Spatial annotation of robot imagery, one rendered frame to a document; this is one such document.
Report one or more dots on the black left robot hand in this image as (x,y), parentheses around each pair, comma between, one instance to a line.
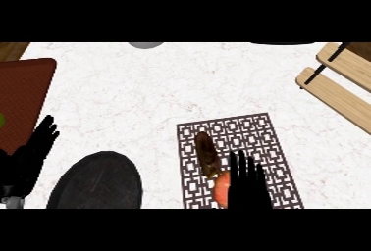
(35,153)

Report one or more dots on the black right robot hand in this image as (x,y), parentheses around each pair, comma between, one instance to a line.
(246,189)

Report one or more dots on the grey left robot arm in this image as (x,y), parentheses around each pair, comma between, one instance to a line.
(12,202)

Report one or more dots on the brown patterned placemat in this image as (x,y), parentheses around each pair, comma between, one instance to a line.
(271,147)

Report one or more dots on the black round plate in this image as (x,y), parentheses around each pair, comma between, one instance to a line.
(100,183)

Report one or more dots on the red-brown cutting board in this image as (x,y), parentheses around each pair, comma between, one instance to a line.
(21,98)

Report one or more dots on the grey round object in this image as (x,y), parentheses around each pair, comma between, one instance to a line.
(145,45)

